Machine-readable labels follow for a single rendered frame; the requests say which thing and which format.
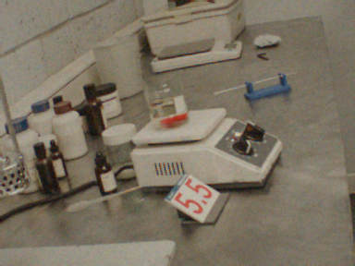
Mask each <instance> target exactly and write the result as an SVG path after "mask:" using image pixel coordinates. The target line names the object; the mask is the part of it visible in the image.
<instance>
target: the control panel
mask: <svg viewBox="0 0 355 266"><path fill-rule="evenodd" d="M245 125H246V124H243V123H241V122H239V121H236V122H235V123H234V124H233V125H232V126H231V127H230V129H229V130H228V132H227V133H226V134H225V135H224V136H223V137H222V138H221V139H220V140H218V141H217V143H216V145H215V146H214V147H215V148H216V149H217V150H219V151H224V152H226V153H228V154H230V155H232V156H234V157H236V158H238V159H241V160H242V161H243V162H245V163H251V164H253V165H255V166H257V167H260V168H261V167H262V165H263V163H264V162H265V161H266V159H267V158H268V154H269V153H270V151H271V150H272V149H273V148H274V146H275V145H276V143H277V141H278V138H274V137H272V136H270V135H269V134H266V133H264V136H263V140H262V141H253V140H250V139H249V141H250V143H251V147H252V148H253V150H254V153H253V155H243V154H240V153H238V152H236V151H234V150H233V149H232V145H233V143H235V142H239V139H240V137H241V135H242V134H243V131H244V127H245ZM237 132H238V133H239V134H240V136H237V135H236V134H235V133H237ZM232 138H236V140H233V139H232Z"/></svg>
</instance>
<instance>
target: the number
mask: <svg viewBox="0 0 355 266"><path fill-rule="evenodd" d="M215 192H216V191H214V190H212V189H211V188H209V187H206V186H205V185H204V184H203V183H201V182H199V181H198V180H196V179H195V178H193V177H191V175H189V176H188V178H187V179H186V180H185V182H184V183H183V185H181V188H180V189H179V191H178V192H177V194H175V195H174V198H173V199H172V200H171V201H173V202H175V203H176V204H177V205H179V206H180V207H182V208H184V209H185V210H186V211H187V212H191V213H193V214H194V215H196V216H197V217H198V218H201V216H202V214H203V213H204V211H205V210H206V206H208V204H209V202H210V200H211V199H212V197H213V196H214V194H215Z"/></svg>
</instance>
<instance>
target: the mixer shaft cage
mask: <svg viewBox="0 0 355 266"><path fill-rule="evenodd" d="M0 97H1V99H2V105H3V107H4V112H5V115H6V121H7V126H8V129H9V134H10V136H11V141H12V144H13V146H14V151H12V152H8V153H5V154H2V152H1V146H0V190H3V193H0V199H2V198H6V197H11V196H13V195H15V194H18V193H19V192H21V191H24V190H25V189H26V188H28V187H29V186H30V185H31V183H32V178H31V176H30V174H29V172H28V166H27V162H28V158H27V153H26V152H24V151H20V150H19V146H18V141H17V135H16V132H15V130H14V125H13V122H12V117H11V114H10V110H9V107H8V102H7V99H6V93H5V88H4V83H3V81H2V76H1V70H0ZM21 182H23V185H22V184H21ZM8 191H9V192H8Z"/></svg>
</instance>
